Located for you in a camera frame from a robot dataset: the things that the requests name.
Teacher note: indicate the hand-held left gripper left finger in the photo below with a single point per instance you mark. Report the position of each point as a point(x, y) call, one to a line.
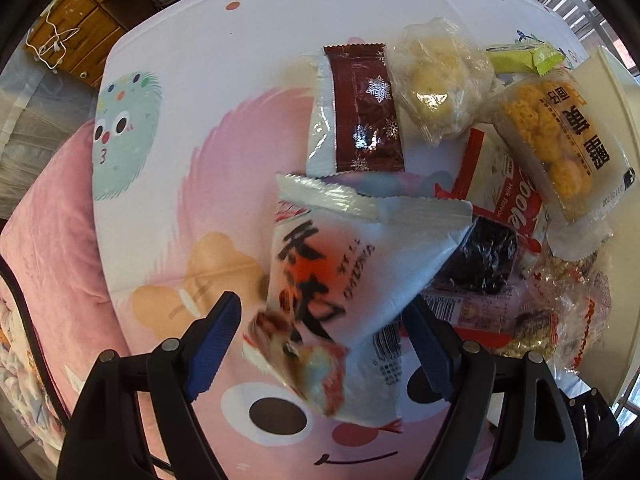
point(215, 347)

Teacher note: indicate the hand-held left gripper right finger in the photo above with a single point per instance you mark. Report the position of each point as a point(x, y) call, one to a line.
point(425, 347)

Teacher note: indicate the clear packet of black snack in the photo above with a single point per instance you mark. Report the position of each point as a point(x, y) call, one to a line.
point(485, 255)

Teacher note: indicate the white snack packet black characters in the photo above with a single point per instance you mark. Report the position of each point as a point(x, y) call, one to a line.
point(340, 270)

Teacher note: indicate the clear red print brittle packet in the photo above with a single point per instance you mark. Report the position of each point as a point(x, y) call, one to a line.
point(565, 290)

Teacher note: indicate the red white snack packet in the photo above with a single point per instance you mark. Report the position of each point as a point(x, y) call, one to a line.
point(500, 185)

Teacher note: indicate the white grey snack packet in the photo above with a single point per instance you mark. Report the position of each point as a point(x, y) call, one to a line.
point(320, 135)

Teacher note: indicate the yellow puff ball snack packet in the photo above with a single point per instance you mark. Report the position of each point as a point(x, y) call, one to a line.
point(540, 130)

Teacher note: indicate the dark red snowflake snack packet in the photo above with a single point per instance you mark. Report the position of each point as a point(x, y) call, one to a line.
point(360, 110)

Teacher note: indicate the clear bag of yellow cookies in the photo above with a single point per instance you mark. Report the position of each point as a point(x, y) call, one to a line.
point(435, 80)

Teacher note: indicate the green snack packet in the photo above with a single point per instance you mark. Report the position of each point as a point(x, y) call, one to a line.
point(515, 59)

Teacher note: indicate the white plastic bin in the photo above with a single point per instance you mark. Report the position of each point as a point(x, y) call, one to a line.
point(612, 90)

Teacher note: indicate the colourful quilt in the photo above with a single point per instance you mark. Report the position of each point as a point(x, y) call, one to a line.
point(10, 350)

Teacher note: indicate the pink blanket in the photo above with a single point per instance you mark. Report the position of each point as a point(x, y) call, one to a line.
point(45, 220)

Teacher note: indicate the wooden desk with drawers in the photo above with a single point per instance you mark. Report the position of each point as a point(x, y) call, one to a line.
point(95, 30)

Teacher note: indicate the metal window grille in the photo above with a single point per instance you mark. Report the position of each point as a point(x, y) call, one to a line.
point(590, 15)

